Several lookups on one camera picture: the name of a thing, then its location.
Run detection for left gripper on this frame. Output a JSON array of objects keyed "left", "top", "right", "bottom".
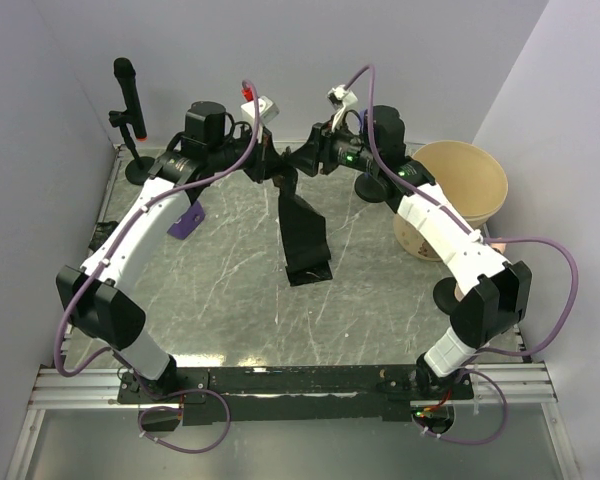
[{"left": 210, "top": 122, "right": 292, "bottom": 184}]

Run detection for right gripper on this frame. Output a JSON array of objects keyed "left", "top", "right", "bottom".
[{"left": 284, "top": 114, "right": 379, "bottom": 178}]

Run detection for black trash bag roll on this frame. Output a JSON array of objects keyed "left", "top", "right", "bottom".
[{"left": 273, "top": 166, "right": 332, "bottom": 287}]

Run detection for beige paper trash bin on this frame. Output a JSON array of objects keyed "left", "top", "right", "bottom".
[{"left": 392, "top": 140, "right": 510, "bottom": 263}]

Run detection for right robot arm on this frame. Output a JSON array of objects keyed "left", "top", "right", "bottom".
[{"left": 283, "top": 105, "right": 532, "bottom": 399}]

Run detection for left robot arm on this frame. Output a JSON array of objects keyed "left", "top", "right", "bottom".
[{"left": 54, "top": 96, "right": 279, "bottom": 402}]

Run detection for purple metronome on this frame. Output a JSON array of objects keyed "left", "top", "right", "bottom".
[{"left": 168, "top": 201, "right": 206, "bottom": 240}]

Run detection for black microphone stand left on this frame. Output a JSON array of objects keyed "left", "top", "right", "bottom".
[{"left": 109, "top": 111, "right": 155, "bottom": 186}]

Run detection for black microphone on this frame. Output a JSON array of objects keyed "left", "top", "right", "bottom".
[{"left": 113, "top": 57, "right": 147, "bottom": 141}]

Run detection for beige microphone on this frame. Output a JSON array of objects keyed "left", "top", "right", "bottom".
[{"left": 491, "top": 243, "right": 506, "bottom": 253}]

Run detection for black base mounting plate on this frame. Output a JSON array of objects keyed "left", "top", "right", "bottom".
[{"left": 117, "top": 364, "right": 474, "bottom": 426}]

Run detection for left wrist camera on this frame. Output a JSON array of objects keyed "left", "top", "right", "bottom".
[{"left": 241, "top": 87, "right": 279, "bottom": 138}]

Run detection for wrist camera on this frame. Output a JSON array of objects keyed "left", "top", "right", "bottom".
[
  {"left": 327, "top": 85, "right": 358, "bottom": 132},
  {"left": 241, "top": 87, "right": 279, "bottom": 138}
]

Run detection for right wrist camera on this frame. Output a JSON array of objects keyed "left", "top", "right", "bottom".
[{"left": 327, "top": 85, "right": 358, "bottom": 132}]

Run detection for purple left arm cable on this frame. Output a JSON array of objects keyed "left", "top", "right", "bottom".
[{"left": 52, "top": 78, "right": 261, "bottom": 454}]

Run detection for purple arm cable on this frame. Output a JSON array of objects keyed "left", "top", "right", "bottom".
[
  {"left": 52, "top": 78, "right": 261, "bottom": 454},
  {"left": 344, "top": 63, "right": 580, "bottom": 445}
]

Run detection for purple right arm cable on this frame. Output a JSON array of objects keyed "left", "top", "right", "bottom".
[{"left": 344, "top": 63, "right": 580, "bottom": 445}]

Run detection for aluminium rail frame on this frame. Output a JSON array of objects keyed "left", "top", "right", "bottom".
[{"left": 11, "top": 169, "right": 577, "bottom": 479}]

